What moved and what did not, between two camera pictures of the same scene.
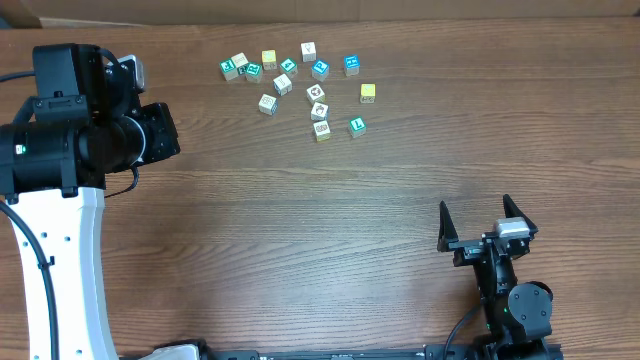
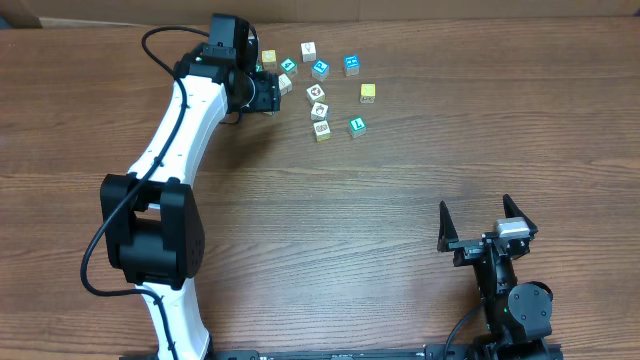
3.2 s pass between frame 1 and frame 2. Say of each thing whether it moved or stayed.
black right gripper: stayed
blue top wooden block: stayed
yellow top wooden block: stayed
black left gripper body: moved
